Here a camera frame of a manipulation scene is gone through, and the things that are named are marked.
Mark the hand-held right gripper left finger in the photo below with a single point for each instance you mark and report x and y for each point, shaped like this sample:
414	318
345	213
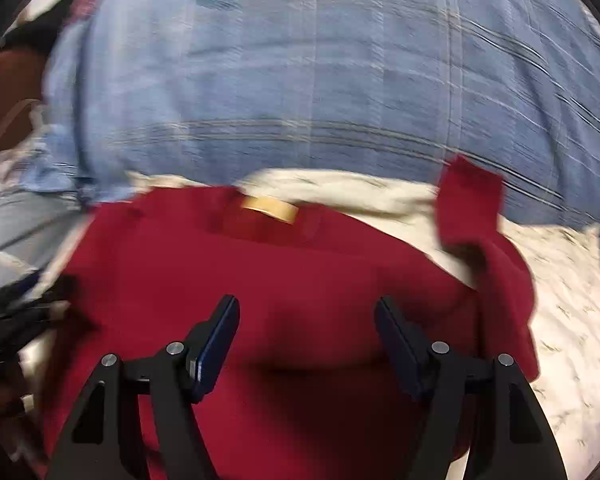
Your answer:
215	350

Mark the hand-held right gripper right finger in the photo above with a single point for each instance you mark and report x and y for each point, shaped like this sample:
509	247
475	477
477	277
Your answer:
397	345

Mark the red shirt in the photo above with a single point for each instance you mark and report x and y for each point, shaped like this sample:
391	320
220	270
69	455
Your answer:
305	285

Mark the grey plaid star quilt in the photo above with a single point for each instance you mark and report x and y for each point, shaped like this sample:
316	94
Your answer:
20	225

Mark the cream leaf-print pillow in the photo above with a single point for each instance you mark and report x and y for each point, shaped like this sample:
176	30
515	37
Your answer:
570	310

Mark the brown wooden furniture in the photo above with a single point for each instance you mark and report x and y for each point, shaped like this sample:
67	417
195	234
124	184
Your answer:
10	105

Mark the blue plaid quilt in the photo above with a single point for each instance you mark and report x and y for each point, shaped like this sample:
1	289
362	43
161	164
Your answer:
305	75

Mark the black cloth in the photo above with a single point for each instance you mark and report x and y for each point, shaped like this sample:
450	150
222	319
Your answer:
40	30

